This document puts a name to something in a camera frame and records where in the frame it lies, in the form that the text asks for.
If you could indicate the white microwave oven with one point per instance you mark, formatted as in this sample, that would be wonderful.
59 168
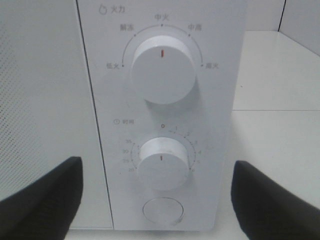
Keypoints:
213 31

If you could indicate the round white door button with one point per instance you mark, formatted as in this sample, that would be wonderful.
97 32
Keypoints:
163 210

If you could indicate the upper white power knob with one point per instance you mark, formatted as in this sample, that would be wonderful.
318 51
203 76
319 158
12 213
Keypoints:
163 70

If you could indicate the white timer knob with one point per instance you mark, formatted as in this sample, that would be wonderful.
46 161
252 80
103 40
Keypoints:
163 164

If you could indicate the white microwave door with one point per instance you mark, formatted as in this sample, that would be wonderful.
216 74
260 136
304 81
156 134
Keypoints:
46 106

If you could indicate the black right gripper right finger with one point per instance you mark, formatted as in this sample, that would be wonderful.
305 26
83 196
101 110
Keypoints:
267 211

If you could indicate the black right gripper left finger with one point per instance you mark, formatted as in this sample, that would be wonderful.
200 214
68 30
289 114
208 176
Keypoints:
45 209

